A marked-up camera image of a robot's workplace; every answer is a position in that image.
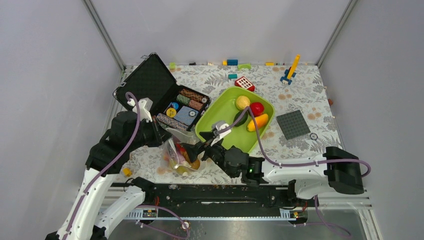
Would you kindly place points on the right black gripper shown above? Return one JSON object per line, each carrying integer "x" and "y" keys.
{"x": 193, "y": 150}

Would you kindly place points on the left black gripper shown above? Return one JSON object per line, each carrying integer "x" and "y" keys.
{"x": 160, "y": 135}

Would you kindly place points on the brown toy fruit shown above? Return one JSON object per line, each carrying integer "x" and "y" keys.
{"x": 195, "y": 165}

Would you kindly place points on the red lychee bunch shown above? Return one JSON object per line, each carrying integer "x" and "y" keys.
{"x": 172, "y": 156}

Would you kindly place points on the clear zip top bag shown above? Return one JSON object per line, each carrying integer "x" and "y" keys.
{"x": 179, "y": 137}

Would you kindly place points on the yellow green toy fruit slice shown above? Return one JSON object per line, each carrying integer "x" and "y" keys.
{"x": 182, "y": 170}

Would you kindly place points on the dark green toy avocado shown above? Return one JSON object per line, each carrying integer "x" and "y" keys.
{"x": 240, "y": 118}

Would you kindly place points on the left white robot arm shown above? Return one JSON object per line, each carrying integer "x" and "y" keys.
{"x": 80, "y": 222}

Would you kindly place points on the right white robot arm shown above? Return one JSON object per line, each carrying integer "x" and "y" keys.
{"x": 336, "y": 170}

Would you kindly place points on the small yellow block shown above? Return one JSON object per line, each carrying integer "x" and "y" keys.
{"x": 127, "y": 172}

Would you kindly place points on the blue playing card deck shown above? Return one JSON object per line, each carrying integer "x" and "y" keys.
{"x": 186, "y": 115}

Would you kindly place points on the green plastic tray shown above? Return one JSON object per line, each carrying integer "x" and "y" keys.
{"x": 224, "y": 109}

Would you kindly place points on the yellow toy lemon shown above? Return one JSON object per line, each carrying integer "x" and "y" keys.
{"x": 242, "y": 102}

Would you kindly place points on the black poker chip case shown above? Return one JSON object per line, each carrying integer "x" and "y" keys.
{"x": 153, "y": 80}

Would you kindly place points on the orange toy mango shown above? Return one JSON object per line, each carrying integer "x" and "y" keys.
{"x": 257, "y": 122}

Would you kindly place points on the red toy apple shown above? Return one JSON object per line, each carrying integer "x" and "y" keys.
{"x": 257, "y": 108}

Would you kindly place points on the red white toy block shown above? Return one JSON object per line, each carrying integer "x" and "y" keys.
{"x": 244, "y": 83}

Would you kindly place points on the teal small block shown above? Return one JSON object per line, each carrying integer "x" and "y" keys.
{"x": 232, "y": 76}

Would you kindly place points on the blue lego brick back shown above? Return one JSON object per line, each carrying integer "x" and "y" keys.
{"x": 232, "y": 62}

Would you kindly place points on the green arch block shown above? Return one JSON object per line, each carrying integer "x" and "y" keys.
{"x": 244, "y": 66}

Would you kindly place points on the grey lego baseplate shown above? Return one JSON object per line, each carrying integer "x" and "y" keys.
{"x": 293, "y": 124}

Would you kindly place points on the yellow blue block tower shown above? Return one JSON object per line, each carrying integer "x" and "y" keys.
{"x": 290, "y": 73}

